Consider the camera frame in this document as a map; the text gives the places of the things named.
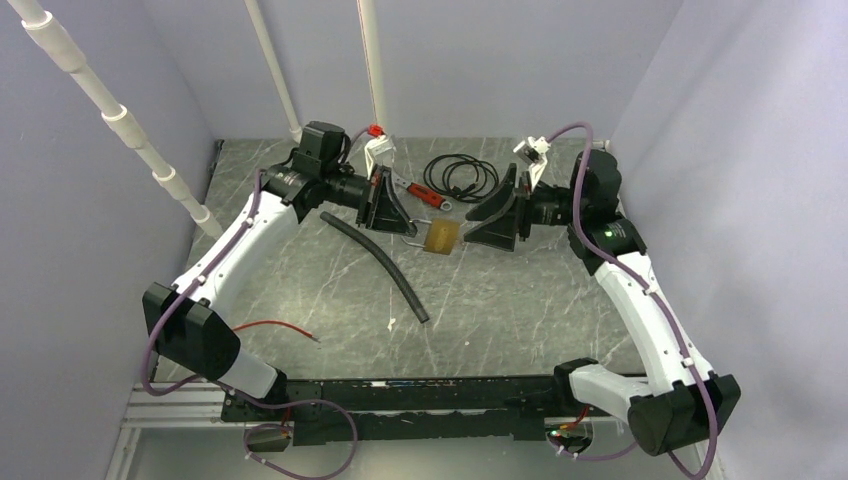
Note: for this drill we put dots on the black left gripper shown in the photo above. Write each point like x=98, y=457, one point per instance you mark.
x=385, y=212

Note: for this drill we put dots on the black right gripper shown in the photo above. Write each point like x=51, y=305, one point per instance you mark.
x=499, y=232

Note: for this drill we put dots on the brass padlock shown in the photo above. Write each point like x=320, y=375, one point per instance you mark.
x=441, y=236

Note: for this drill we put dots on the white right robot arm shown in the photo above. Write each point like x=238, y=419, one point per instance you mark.
x=682, y=400

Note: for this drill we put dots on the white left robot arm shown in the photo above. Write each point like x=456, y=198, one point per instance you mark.
x=185, y=318

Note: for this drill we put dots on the red handled adjustable wrench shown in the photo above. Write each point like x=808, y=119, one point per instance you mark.
x=423, y=193

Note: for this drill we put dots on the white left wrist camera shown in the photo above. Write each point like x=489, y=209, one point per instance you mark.
x=380, y=150

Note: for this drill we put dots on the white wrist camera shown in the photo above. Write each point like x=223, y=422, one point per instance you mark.
x=533, y=152
x=380, y=150

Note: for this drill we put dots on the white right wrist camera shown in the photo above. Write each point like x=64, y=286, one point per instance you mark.
x=533, y=152

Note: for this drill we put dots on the black mounting rail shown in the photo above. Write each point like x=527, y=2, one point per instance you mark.
x=521, y=408

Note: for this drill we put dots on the aluminium frame rail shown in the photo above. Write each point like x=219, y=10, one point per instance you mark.
x=182, y=436

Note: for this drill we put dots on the white pvc pipe frame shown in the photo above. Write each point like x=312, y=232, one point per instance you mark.
x=50, y=35

